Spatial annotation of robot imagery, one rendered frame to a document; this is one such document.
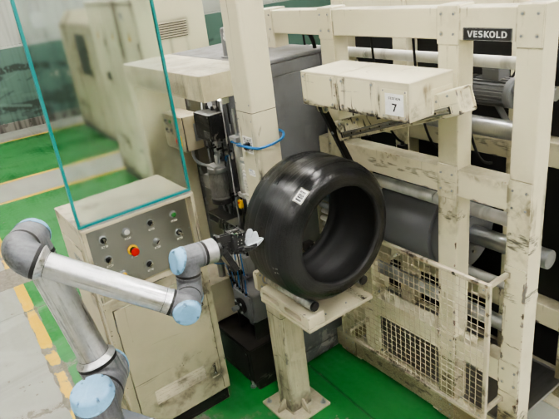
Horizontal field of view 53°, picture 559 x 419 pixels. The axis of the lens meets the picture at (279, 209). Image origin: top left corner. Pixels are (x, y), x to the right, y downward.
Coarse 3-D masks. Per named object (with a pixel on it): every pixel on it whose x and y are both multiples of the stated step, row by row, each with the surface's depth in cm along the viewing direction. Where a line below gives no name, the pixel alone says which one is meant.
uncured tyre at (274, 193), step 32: (288, 160) 225; (320, 160) 218; (352, 160) 225; (256, 192) 222; (288, 192) 210; (320, 192) 210; (352, 192) 253; (256, 224) 218; (288, 224) 207; (352, 224) 257; (384, 224) 238; (256, 256) 224; (288, 256) 210; (320, 256) 259; (352, 256) 252; (288, 288) 221; (320, 288) 224
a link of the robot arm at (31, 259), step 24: (24, 240) 175; (24, 264) 171; (48, 264) 174; (72, 264) 177; (96, 288) 178; (120, 288) 179; (144, 288) 182; (168, 288) 186; (192, 288) 192; (168, 312) 184; (192, 312) 183
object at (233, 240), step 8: (224, 232) 208; (232, 232) 207; (240, 232) 207; (216, 240) 201; (224, 240) 202; (232, 240) 204; (240, 240) 206; (224, 248) 204; (232, 248) 205; (240, 248) 206
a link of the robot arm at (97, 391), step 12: (84, 384) 193; (96, 384) 192; (108, 384) 192; (120, 384) 202; (72, 396) 189; (84, 396) 188; (96, 396) 187; (108, 396) 189; (120, 396) 198; (72, 408) 188; (84, 408) 185; (96, 408) 186; (108, 408) 189; (120, 408) 195
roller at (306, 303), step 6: (270, 282) 251; (276, 288) 249; (282, 288) 245; (288, 294) 242; (294, 300) 239; (300, 300) 235; (306, 300) 233; (312, 300) 232; (306, 306) 232; (312, 306) 230; (318, 306) 232
